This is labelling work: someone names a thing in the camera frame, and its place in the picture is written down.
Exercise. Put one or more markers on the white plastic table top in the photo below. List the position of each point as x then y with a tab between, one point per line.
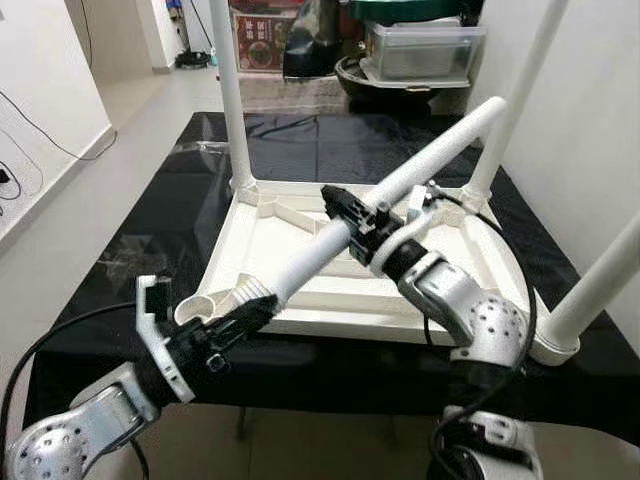
300	290

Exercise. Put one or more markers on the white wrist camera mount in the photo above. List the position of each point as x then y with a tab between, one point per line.
155	320
420	200

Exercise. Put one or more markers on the black power adapter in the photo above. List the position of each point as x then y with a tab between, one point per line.
5	178

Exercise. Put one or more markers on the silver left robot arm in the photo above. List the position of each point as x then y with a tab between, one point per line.
75	430

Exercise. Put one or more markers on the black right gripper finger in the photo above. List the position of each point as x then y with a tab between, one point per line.
345	207

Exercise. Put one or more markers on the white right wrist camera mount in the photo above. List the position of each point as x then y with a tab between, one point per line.
420	200

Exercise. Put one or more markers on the mop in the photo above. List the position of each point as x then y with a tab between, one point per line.
195	60

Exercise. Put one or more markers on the green pot lid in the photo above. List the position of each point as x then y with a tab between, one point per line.
410	10

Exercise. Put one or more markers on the black bag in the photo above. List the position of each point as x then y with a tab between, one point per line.
310	45

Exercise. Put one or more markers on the clear plastic storage container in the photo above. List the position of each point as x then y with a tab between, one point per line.
420	55

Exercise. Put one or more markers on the black tablecloth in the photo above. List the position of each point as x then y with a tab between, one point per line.
120	250

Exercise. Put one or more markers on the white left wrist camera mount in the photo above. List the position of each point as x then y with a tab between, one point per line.
155	320

